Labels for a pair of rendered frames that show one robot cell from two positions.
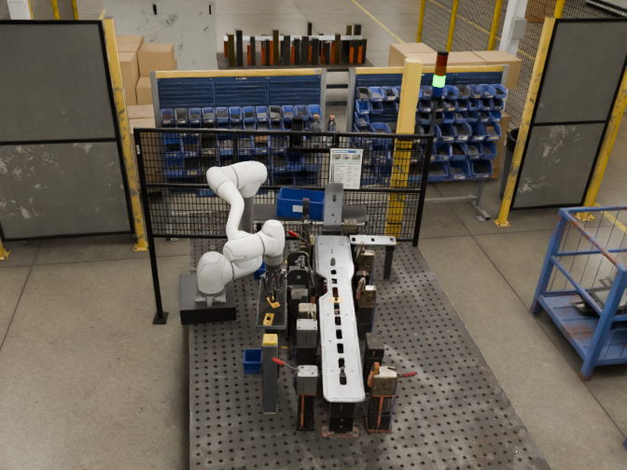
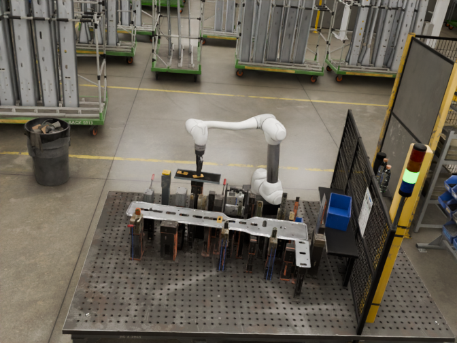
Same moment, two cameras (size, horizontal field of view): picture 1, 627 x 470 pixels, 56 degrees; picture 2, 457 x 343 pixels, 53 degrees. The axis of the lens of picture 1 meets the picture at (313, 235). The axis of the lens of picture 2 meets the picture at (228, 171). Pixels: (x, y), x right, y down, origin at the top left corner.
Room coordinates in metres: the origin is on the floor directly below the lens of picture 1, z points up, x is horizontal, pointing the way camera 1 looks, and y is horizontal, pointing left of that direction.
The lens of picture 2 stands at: (2.85, -2.94, 3.01)
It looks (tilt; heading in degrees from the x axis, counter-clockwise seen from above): 29 degrees down; 95
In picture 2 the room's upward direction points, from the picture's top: 6 degrees clockwise
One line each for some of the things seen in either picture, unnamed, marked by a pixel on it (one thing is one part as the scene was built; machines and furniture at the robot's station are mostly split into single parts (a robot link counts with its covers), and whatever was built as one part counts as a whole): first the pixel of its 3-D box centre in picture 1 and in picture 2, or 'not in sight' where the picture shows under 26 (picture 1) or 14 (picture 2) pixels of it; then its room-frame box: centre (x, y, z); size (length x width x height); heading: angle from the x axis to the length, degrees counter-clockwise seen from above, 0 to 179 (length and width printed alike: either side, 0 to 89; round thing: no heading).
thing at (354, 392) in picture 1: (337, 303); (216, 220); (2.53, -0.14, 1.00); 1.38 x 0.22 x 0.02; 2
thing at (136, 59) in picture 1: (143, 89); not in sight; (7.28, 2.21, 0.52); 1.20 x 0.80 x 1.05; 8
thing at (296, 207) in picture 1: (301, 203); (338, 211); (3.44, 0.09, 1.10); 0.30 x 0.17 x 0.13; 83
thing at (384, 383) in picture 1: (381, 399); (137, 236); (1.97, -0.35, 0.88); 0.15 x 0.11 x 0.36; 92
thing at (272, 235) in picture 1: (271, 237); (200, 132); (2.30, 0.19, 1.54); 0.13 x 0.11 x 0.16; 125
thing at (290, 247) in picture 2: (359, 268); (287, 261); (3.10, -0.30, 0.84); 0.11 x 0.10 x 0.28; 92
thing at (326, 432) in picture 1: (341, 410); not in sight; (1.92, -0.17, 0.84); 0.18 x 0.06 x 0.29; 92
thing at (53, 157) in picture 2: not in sight; (49, 152); (0.27, 1.55, 0.36); 0.54 x 0.50 x 0.73; 101
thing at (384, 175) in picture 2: (331, 130); (385, 178); (3.66, -0.09, 1.53); 0.06 x 0.06 x 0.20
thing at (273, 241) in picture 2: (365, 275); (270, 257); (2.97, -0.32, 0.87); 0.12 x 0.09 x 0.35; 92
